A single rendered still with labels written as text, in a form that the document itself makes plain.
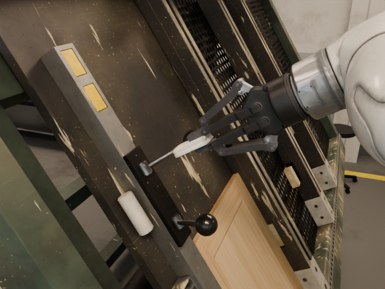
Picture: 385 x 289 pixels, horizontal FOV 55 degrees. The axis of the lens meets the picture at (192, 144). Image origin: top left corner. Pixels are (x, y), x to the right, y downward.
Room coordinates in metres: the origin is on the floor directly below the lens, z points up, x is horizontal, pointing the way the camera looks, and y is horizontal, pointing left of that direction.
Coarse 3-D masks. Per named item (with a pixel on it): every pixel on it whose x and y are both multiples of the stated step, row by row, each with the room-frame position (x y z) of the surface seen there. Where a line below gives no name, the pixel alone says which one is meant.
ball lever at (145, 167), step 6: (186, 132) 0.63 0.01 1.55; (186, 138) 0.62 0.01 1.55; (162, 156) 0.62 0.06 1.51; (168, 156) 0.62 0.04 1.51; (144, 162) 0.61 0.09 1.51; (150, 162) 0.61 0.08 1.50; (156, 162) 0.61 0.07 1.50; (144, 168) 0.60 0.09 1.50; (150, 168) 0.61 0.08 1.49; (144, 174) 0.60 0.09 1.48
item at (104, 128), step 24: (72, 48) 0.68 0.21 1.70; (72, 72) 0.64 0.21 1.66; (72, 96) 0.63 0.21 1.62; (96, 120) 0.62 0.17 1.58; (96, 144) 0.62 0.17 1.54; (120, 144) 0.62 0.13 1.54; (120, 168) 0.60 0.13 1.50; (168, 240) 0.57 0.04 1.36; (192, 264) 0.56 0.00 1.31; (216, 288) 0.57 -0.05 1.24
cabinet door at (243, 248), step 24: (240, 192) 0.90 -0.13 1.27; (216, 216) 0.75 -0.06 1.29; (240, 216) 0.83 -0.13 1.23; (192, 240) 0.66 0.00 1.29; (216, 240) 0.69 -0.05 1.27; (240, 240) 0.77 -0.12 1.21; (264, 240) 0.86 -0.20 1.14; (216, 264) 0.64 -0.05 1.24; (240, 264) 0.71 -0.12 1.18; (264, 264) 0.79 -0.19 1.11; (288, 264) 0.88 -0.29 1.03; (240, 288) 0.66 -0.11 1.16; (264, 288) 0.73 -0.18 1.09; (288, 288) 0.81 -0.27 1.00
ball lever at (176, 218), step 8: (176, 216) 0.59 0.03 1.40; (200, 216) 0.51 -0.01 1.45; (208, 216) 0.51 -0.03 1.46; (176, 224) 0.58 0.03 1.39; (184, 224) 0.56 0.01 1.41; (192, 224) 0.54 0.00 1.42; (200, 224) 0.50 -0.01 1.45; (208, 224) 0.50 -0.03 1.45; (216, 224) 0.51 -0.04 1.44; (200, 232) 0.50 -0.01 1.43; (208, 232) 0.50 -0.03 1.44
